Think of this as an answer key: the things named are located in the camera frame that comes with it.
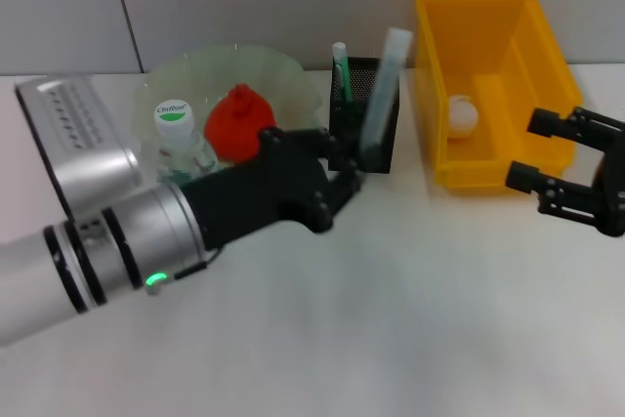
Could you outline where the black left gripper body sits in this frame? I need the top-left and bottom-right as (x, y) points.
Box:
(183, 127), (337, 252)

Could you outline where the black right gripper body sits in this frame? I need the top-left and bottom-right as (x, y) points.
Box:
(592, 122), (625, 237)

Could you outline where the red-orange toy fruit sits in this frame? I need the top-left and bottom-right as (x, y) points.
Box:
(203, 84), (277, 164)

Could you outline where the grey pen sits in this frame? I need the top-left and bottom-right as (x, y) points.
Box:
(359, 26), (414, 170)

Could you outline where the mint green utility knife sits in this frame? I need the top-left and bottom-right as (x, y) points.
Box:
(331, 41), (355, 104)

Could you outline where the white paper ball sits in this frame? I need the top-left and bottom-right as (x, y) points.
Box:
(447, 94), (480, 141)

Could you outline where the clear water bottle green label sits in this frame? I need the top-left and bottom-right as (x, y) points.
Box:
(153, 100), (221, 185)

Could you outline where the black mesh pen holder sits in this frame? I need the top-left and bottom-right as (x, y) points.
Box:
(327, 56), (401, 175)

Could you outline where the clear wavy glass fruit plate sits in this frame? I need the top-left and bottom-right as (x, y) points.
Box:
(134, 43), (324, 179)

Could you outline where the yellow plastic storage bin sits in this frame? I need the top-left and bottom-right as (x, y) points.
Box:
(414, 0), (585, 196)

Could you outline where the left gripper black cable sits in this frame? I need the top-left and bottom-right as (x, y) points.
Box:
(173, 248), (226, 280)

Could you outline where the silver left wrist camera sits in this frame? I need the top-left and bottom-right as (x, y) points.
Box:
(14, 75), (146, 216)

